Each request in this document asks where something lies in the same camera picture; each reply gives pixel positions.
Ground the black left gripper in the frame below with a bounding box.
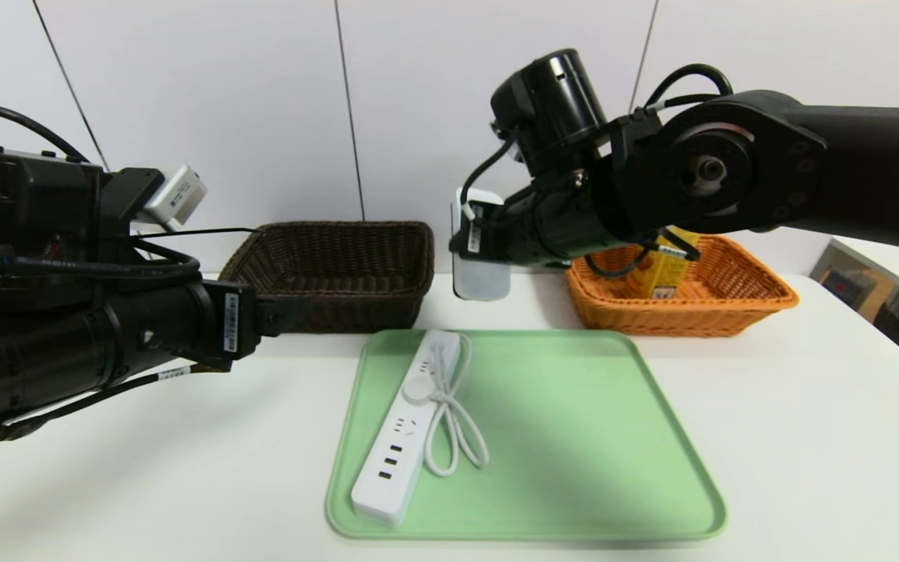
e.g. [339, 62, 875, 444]
[102, 279, 312, 389]

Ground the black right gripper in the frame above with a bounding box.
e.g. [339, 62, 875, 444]
[449, 197, 543, 266]

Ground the white oblong case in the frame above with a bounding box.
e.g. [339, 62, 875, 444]
[450, 187, 513, 302]

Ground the yellow hexagonal snack box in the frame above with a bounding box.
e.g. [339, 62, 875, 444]
[625, 226, 700, 300]

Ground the white power strip with cable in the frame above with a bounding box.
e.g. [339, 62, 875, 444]
[351, 330, 489, 525]

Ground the dark brown wicker basket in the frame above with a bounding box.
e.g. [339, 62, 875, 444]
[219, 221, 435, 335]

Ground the orange wicker basket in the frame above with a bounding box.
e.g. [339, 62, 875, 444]
[563, 234, 800, 338]

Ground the light green plastic tray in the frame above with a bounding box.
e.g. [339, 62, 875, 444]
[325, 329, 727, 541]

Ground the small black box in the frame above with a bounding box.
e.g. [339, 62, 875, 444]
[819, 269, 864, 313]

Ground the white side table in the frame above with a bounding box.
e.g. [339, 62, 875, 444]
[830, 234, 899, 307]

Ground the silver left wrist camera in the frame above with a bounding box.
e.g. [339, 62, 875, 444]
[144, 162, 208, 233]

